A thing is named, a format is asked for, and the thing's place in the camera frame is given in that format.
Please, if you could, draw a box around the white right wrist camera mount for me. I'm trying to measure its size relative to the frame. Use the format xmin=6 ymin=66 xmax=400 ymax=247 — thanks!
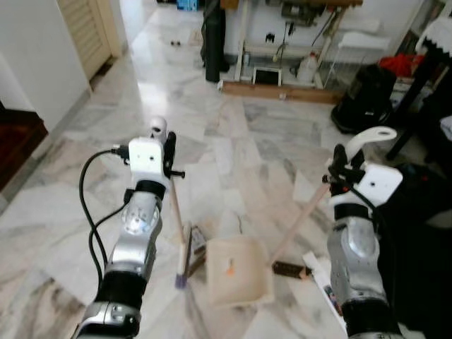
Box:
xmin=352 ymin=163 xmax=404 ymax=208

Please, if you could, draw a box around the small dark flat box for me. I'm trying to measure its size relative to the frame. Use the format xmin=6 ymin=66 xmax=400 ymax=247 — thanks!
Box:
xmin=185 ymin=225 xmax=210 ymax=278

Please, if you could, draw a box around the cream long-handled dustpan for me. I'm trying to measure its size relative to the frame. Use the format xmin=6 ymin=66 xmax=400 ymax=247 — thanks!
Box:
xmin=206 ymin=126 xmax=398 ymax=309

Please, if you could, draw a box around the table with white cloth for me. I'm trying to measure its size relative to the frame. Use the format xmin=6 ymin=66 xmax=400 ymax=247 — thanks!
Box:
xmin=385 ymin=16 xmax=452 ymax=162

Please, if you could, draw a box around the long wooden plank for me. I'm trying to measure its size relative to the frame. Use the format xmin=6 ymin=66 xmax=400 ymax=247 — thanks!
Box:
xmin=220 ymin=81 xmax=345 ymax=105

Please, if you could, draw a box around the wooden broom with grey handle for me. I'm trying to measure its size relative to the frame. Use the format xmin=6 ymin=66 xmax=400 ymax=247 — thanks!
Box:
xmin=149 ymin=116 xmax=196 ymax=291

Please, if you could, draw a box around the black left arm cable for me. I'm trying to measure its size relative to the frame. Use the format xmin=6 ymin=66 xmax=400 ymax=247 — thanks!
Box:
xmin=78 ymin=145 xmax=133 ymax=290

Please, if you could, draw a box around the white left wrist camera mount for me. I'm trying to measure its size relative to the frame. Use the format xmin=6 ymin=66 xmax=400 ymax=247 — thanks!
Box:
xmin=129 ymin=137 xmax=169 ymax=189

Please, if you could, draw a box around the light wooden louvre door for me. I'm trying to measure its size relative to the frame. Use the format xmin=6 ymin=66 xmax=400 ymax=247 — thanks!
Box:
xmin=56 ymin=0 xmax=122 ymax=80

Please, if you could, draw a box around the dark brown wooden furniture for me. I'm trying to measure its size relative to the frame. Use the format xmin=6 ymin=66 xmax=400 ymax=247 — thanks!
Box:
xmin=0 ymin=105 xmax=48 ymax=193

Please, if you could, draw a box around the white plastic bottle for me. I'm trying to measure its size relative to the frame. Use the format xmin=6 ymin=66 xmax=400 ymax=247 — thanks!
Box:
xmin=296 ymin=52 xmax=321 ymax=86

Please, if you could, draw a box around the red cloth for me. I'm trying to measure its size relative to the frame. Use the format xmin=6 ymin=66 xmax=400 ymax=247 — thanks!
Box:
xmin=379 ymin=54 xmax=425 ymax=78

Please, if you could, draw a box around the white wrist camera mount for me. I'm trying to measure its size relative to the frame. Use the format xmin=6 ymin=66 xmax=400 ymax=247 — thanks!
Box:
xmin=129 ymin=137 xmax=169 ymax=189
xmin=352 ymin=163 xmax=404 ymax=208

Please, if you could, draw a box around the black upright roll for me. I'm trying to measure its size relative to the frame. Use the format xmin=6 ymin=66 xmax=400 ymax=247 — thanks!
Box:
xmin=201 ymin=6 xmax=229 ymax=84

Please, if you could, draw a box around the black bag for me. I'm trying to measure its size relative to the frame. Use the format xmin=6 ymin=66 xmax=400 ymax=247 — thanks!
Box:
xmin=331 ymin=64 xmax=398 ymax=136

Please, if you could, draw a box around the white metal rack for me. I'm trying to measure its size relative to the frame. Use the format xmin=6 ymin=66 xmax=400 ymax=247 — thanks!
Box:
xmin=236 ymin=0 xmax=424 ymax=89

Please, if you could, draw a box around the small brown wood block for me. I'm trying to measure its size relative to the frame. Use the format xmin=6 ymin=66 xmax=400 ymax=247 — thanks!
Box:
xmin=271 ymin=261 xmax=312 ymax=279

